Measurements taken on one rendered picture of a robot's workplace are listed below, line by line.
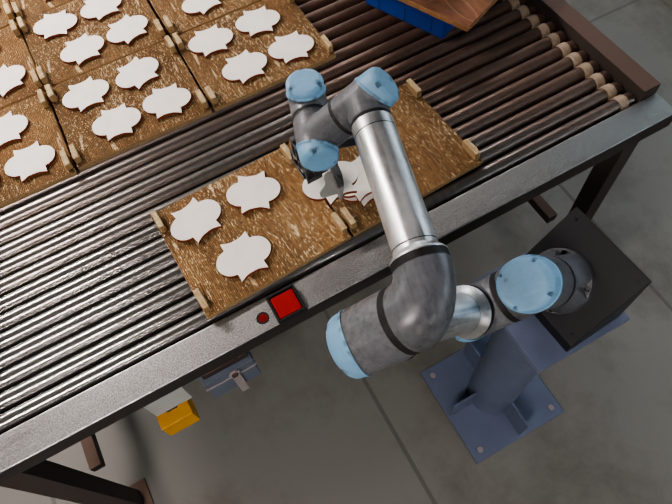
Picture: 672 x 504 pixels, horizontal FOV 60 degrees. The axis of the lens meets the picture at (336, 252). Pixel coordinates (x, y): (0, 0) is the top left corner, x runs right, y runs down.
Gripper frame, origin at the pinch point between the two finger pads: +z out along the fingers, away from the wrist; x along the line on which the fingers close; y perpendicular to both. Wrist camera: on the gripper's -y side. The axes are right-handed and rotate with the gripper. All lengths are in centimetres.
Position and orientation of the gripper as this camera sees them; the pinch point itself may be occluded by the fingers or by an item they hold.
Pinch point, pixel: (330, 180)
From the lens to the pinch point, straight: 143.5
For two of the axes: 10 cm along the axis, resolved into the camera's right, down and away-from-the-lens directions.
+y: -8.5, 5.0, -1.8
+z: 0.9, 4.6, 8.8
